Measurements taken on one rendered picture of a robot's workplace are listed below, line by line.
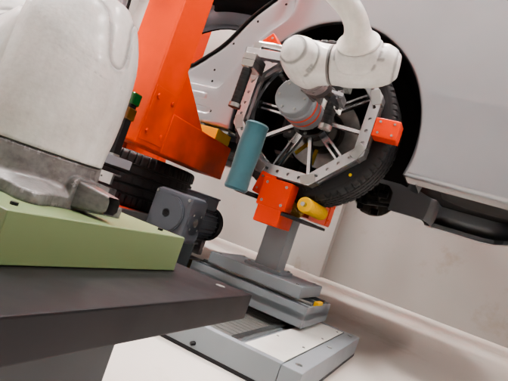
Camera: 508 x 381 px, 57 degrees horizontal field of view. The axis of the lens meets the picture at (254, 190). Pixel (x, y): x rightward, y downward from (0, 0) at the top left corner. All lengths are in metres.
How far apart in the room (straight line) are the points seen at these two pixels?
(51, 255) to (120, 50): 0.27
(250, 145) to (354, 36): 0.69
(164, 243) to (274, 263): 1.23
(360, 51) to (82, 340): 0.90
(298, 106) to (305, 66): 0.48
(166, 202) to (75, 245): 1.21
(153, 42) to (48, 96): 1.22
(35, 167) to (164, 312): 0.22
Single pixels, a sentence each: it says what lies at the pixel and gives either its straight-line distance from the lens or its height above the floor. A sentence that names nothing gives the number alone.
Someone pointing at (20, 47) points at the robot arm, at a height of 0.51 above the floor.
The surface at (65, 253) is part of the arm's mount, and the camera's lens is 0.54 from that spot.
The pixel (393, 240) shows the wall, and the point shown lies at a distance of 5.20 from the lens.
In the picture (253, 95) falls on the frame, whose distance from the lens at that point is 1.91.
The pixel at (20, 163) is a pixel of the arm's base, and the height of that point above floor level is 0.39.
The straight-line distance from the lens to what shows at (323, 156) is 2.04.
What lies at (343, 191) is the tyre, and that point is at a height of 0.61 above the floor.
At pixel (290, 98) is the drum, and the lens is 1.67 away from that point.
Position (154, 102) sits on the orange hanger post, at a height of 0.68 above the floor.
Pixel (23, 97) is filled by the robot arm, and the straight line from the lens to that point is 0.60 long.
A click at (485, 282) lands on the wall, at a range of 5.18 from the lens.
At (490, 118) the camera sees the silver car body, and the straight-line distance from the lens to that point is 1.91.
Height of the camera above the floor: 0.42
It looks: 3 degrees up
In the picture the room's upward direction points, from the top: 19 degrees clockwise
